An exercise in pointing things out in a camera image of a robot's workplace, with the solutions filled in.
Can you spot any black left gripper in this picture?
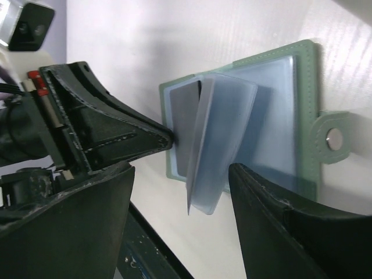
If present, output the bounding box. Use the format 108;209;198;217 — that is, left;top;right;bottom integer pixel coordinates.
1;62;173;209

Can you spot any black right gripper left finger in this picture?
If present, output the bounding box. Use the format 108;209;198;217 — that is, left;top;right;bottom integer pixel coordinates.
1;162;135;278

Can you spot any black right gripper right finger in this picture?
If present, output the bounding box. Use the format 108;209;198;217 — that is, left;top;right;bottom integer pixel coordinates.
228;163;371;278

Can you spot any black credit card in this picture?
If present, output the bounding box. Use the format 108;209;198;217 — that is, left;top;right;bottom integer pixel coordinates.
169;80;202;180

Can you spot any green card holder wallet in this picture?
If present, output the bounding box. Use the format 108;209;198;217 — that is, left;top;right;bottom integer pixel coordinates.
159;40;350;215

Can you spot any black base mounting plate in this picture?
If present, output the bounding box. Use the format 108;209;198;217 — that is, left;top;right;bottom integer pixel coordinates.
114;203;193;279

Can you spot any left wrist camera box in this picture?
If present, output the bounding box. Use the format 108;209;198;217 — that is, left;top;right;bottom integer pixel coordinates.
1;1;55;52

